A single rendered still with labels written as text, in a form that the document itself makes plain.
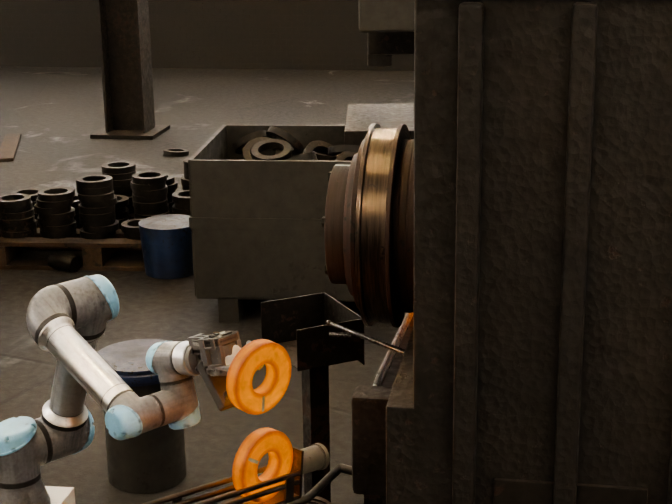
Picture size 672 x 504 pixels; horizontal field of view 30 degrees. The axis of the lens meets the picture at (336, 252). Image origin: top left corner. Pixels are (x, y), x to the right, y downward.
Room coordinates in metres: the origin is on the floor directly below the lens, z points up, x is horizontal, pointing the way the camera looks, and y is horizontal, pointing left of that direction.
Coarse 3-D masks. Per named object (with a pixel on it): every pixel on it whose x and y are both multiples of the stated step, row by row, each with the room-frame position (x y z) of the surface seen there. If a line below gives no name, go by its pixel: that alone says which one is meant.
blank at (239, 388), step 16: (240, 352) 2.38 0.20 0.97; (256, 352) 2.38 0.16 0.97; (272, 352) 2.41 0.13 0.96; (240, 368) 2.35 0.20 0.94; (256, 368) 2.38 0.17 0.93; (272, 368) 2.42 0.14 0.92; (288, 368) 2.44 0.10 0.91; (240, 384) 2.35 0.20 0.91; (272, 384) 2.42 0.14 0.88; (288, 384) 2.45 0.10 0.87; (240, 400) 2.35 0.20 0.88; (256, 400) 2.38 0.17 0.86; (272, 400) 2.41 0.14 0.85
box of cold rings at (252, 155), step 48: (240, 144) 5.86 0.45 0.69; (288, 144) 5.65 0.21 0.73; (336, 144) 6.01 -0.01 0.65; (192, 192) 5.28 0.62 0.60; (240, 192) 5.25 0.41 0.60; (288, 192) 5.23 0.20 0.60; (192, 240) 5.29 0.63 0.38; (240, 240) 5.25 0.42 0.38; (288, 240) 5.23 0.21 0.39; (240, 288) 5.26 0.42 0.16; (288, 288) 5.23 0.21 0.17; (336, 288) 5.21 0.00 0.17
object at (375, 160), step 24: (384, 144) 2.72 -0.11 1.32; (360, 168) 2.65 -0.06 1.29; (384, 168) 2.65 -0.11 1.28; (360, 192) 2.61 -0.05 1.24; (384, 192) 2.62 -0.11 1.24; (360, 216) 2.59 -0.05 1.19; (384, 216) 2.59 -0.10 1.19; (360, 240) 2.59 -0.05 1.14; (384, 240) 2.58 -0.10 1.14; (360, 264) 2.59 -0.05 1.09; (384, 264) 2.58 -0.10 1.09; (360, 288) 2.59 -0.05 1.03; (384, 288) 2.59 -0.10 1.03; (360, 312) 2.63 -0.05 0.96; (384, 312) 2.64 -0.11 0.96
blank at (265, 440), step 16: (256, 432) 2.40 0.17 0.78; (272, 432) 2.41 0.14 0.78; (240, 448) 2.37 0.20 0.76; (256, 448) 2.37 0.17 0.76; (272, 448) 2.40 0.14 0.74; (288, 448) 2.44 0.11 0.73; (240, 464) 2.35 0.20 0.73; (256, 464) 2.37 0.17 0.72; (272, 464) 2.43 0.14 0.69; (288, 464) 2.44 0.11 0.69; (240, 480) 2.34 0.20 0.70; (256, 480) 2.37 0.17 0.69; (272, 496) 2.40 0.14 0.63
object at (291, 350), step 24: (264, 312) 3.43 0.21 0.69; (288, 312) 3.46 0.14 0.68; (312, 312) 3.49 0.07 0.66; (336, 312) 3.43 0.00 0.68; (264, 336) 3.43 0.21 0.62; (288, 336) 3.46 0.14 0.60; (312, 336) 3.21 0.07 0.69; (312, 360) 3.21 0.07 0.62; (336, 360) 3.24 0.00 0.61; (360, 360) 3.29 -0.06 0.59; (312, 384) 3.29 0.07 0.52; (312, 408) 3.29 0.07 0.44; (312, 432) 3.29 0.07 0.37; (312, 480) 3.29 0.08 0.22
